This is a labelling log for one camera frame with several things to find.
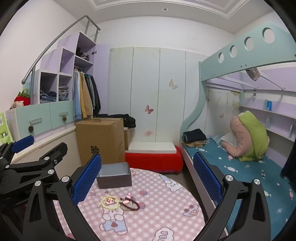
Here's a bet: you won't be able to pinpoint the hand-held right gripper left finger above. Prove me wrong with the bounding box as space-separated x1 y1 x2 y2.
23 153 102 241

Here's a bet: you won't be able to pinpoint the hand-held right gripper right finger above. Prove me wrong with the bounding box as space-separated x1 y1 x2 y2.
192 152 271 241

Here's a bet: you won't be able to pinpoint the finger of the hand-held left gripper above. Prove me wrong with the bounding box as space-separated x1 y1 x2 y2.
0 135 35 161
5 142 68 186

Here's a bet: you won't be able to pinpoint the grey metal jewelry box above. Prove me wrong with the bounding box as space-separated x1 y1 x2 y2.
96 162 133 189

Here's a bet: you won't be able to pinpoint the yellow bead bracelet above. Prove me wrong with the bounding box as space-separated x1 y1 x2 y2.
100 196 121 210

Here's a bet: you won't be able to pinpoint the dark red bead bracelet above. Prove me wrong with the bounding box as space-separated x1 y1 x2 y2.
120 197 140 212

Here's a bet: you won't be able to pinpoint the green paper bag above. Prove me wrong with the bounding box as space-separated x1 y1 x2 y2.
0 112 13 145

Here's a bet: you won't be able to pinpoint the cream low cabinet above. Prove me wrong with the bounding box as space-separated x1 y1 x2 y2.
10 126 81 167

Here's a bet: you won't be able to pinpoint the folded tan clothes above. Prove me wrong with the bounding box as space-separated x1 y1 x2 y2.
183 140 207 147

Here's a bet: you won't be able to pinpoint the large cardboard box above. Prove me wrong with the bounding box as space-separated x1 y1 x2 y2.
75 118 126 166

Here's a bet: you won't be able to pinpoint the red strawberry plush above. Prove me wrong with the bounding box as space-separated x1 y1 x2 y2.
14 89 31 107

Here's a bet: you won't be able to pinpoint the white pillow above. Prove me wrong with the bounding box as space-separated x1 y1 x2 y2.
218 132 238 149

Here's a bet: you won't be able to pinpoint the teal drawer cabinet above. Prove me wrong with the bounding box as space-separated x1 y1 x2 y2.
6 100 75 142

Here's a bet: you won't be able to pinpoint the folded dark navy clothes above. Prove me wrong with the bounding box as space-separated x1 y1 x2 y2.
183 128 207 143

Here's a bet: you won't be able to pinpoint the blue candy print mattress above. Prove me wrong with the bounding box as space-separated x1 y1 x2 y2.
183 136 296 241

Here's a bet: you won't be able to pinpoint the red fuzzy stool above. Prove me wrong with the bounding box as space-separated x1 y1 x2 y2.
125 145 184 174

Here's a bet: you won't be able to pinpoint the small cardboard box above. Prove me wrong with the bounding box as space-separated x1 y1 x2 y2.
124 128 134 151

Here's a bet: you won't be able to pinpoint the light blue hanging shirt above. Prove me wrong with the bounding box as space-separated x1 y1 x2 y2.
73 71 82 120

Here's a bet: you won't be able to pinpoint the white foam board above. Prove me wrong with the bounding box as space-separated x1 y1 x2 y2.
128 141 178 153

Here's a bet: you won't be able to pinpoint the pink and green quilt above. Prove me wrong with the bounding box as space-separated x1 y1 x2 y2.
221 111 270 162

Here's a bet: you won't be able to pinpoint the pink checked cartoon tablecloth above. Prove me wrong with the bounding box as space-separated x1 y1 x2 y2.
52 167 210 241

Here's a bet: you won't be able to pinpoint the tan hanging jacket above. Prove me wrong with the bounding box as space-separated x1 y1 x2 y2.
79 71 93 118

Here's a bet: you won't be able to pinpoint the black clothes pile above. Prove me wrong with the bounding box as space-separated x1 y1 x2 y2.
109 113 136 128

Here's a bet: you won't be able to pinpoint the dark hanging jackets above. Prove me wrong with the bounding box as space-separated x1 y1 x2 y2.
84 73 101 115

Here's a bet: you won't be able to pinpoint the dark cloth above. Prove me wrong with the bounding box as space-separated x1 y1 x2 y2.
280 137 296 179

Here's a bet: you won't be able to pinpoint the purple shelf unit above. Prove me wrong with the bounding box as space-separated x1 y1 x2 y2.
22 31 111 116

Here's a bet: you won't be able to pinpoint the dark clothes on shelf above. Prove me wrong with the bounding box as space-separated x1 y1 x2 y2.
75 47 90 61

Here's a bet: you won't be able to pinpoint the white wardrobe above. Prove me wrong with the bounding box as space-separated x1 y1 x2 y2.
107 46 210 144

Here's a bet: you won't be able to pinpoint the grey hanging bag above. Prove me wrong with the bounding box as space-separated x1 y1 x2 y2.
245 67 262 81

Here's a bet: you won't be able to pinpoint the grey metal handrail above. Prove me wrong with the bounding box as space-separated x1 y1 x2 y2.
21 15 101 85

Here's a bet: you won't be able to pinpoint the teal bunk bed frame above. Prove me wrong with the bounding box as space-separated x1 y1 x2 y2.
180 21 296 241

